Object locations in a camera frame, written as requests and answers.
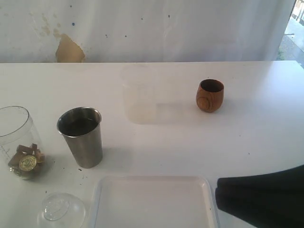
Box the brown wooden cup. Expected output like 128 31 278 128
196 78 224 113

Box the stainless steel cup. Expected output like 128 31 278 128
57 107 103 169

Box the gold coin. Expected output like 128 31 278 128
19 155 37 171

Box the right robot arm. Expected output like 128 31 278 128
215 166 304 228

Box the clear plastic jar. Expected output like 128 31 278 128
0 106 46 180

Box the translucent plastic container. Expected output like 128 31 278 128
121 63 156 124

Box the white plastic tray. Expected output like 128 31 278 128
88 176 219 228

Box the clear dome lid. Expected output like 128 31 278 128
42 192 86 222

